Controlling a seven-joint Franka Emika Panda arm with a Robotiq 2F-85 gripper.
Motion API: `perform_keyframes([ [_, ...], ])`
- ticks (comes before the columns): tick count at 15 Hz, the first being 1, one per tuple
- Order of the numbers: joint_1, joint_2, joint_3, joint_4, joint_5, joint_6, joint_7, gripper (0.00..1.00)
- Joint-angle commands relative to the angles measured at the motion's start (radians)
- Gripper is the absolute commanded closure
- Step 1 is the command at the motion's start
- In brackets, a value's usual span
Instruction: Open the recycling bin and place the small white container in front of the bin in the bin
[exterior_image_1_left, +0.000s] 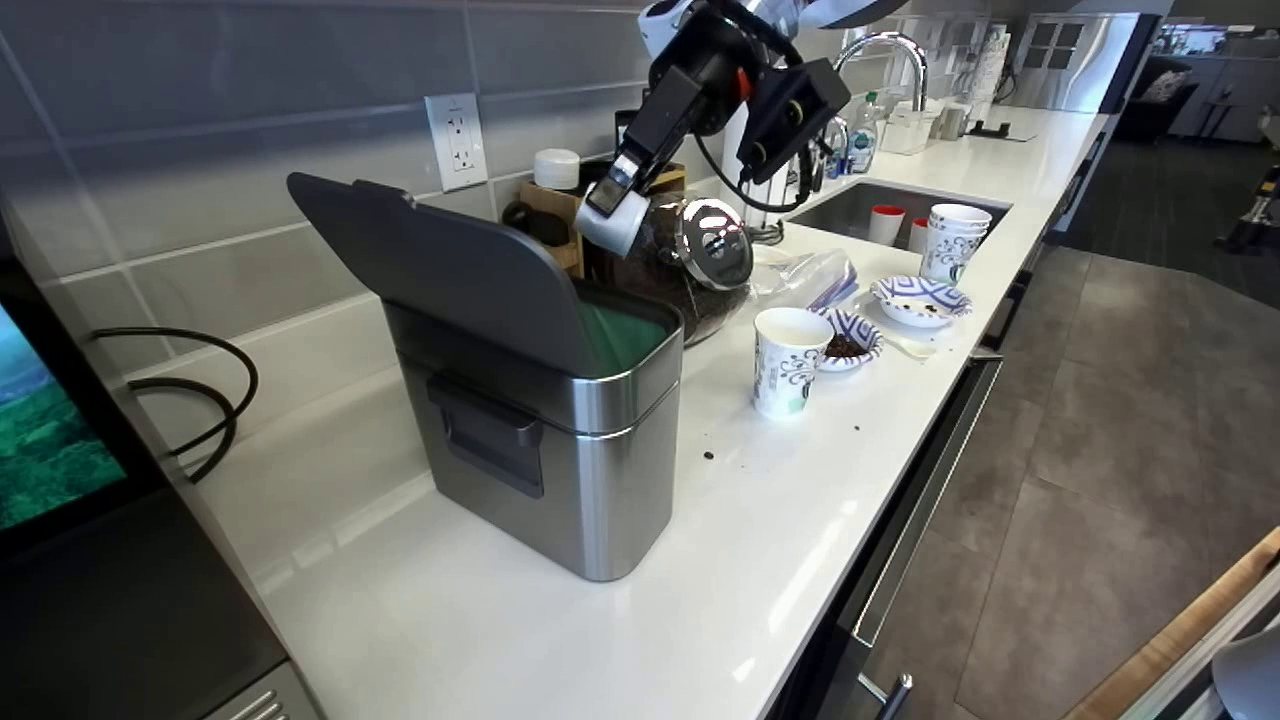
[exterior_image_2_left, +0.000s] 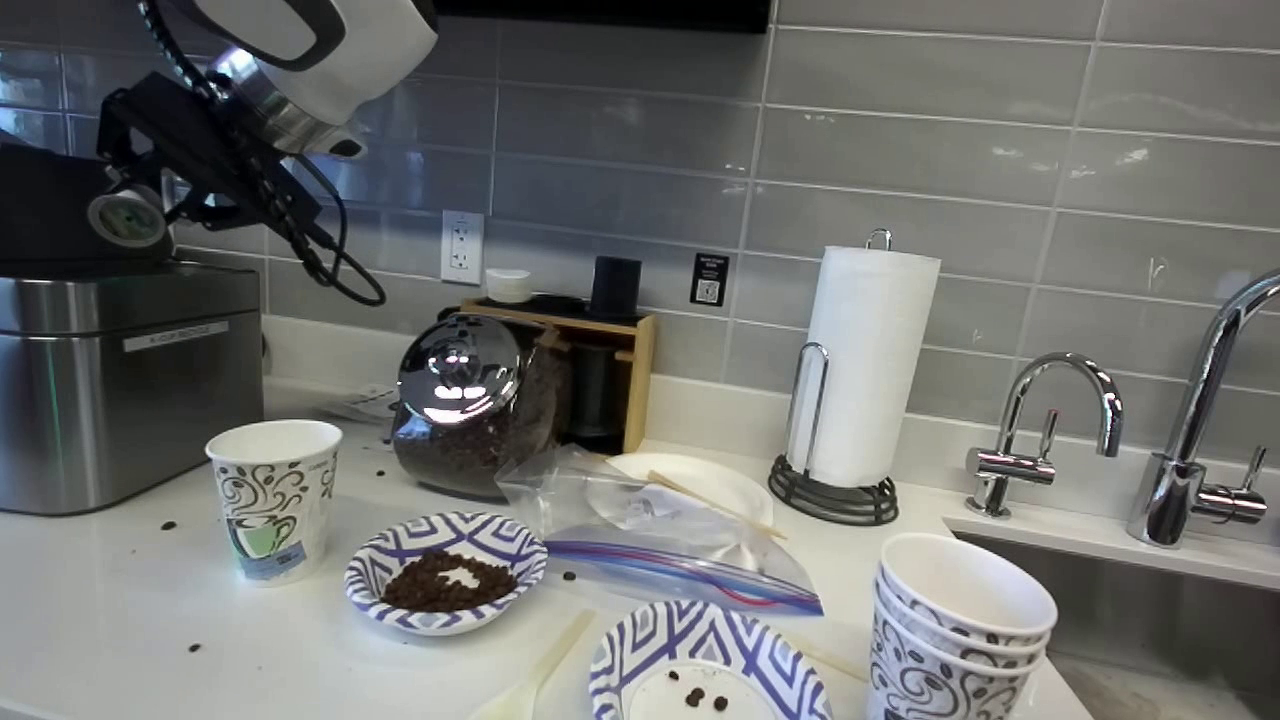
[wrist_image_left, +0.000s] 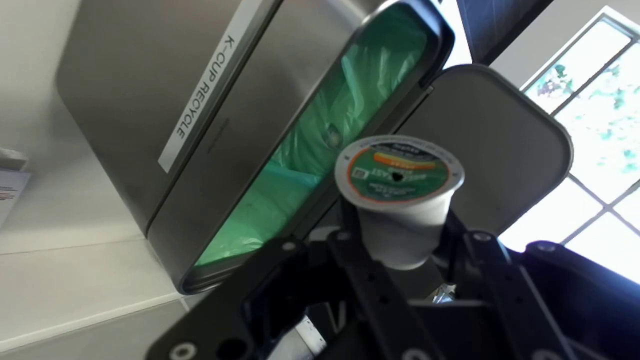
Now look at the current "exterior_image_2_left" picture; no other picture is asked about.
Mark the black wall socket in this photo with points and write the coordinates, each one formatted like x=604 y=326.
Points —
x=710 y=281

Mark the white swirl paper cup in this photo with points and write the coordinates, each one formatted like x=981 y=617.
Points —
x=963 y=580
x=932 y=685
x=898 y=631

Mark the white power outlet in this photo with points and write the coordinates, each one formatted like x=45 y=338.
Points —
x=460 y=245

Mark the small white coffee pod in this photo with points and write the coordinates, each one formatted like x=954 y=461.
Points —
x=124 y=218

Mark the wooden box holder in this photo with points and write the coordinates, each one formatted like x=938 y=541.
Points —
x=640 y=373

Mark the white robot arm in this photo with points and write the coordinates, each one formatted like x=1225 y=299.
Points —
x=333 y=45

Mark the small white object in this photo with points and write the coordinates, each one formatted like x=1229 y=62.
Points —
x=505 y=287

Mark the large chrome faucet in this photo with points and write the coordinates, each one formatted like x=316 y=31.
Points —
x=1172 y=492

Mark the steel sink basin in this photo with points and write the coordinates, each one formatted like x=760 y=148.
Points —
x=1146 y=600

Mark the small chrome faucet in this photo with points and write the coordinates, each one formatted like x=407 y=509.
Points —
x=1021 y=461

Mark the black cylinder container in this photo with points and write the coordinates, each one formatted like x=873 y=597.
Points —
x=613 y=287

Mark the chrome jar lid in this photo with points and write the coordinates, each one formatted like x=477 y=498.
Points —
x=460 y=365

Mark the blue patterned paper bowl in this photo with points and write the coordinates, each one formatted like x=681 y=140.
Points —
x=723 y=641
x=403 y=535

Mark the clear zip plastic bag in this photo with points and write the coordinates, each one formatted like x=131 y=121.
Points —
x=664 y=547

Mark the white paper plate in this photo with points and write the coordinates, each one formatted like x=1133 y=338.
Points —
x=704 y=482

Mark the paper cup with mug print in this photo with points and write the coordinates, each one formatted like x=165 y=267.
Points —
x=274 y=502

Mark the pile of coffee grounds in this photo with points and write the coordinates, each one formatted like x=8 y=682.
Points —
x=444 y=580

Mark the black box appliance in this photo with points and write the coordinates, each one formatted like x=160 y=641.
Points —
x=45 y=213

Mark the dark wall cabinet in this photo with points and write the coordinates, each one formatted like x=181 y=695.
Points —
x=600 y=14

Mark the white paper towel roll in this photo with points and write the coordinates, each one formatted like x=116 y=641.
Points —
x=864 y=362

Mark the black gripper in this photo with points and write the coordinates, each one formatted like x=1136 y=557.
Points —
x=222 y=162

